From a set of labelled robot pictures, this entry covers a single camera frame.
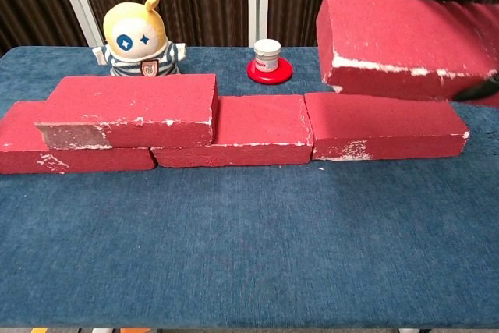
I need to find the red foam brick chipped edge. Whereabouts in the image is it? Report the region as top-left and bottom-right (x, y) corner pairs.
(315, 0), (499, 108)

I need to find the red foam brick grey corner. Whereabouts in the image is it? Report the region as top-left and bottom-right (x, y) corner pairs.
(34, 73), (219, 151)

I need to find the small white jar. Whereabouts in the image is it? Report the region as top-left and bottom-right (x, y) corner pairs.
(253, 39), (281, 73)

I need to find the red round disc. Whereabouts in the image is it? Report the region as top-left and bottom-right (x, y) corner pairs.
(246, 58), (293, 85)

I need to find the yellow plush toy striped shirt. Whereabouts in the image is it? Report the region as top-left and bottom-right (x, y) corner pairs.
(92, 0), (187, 77)

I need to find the blue table cloth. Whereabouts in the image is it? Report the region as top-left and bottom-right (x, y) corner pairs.
(0, 45), (499, 329)

